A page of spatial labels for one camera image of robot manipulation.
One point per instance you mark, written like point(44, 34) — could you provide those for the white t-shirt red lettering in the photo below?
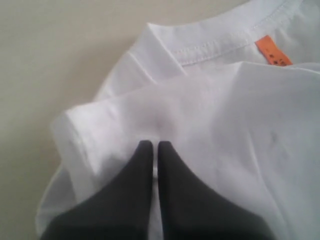
point(238, 97)

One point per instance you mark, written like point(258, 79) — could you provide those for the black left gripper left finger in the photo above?
point(119, 211)

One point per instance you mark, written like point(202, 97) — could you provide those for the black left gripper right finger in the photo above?
point(190, 210)

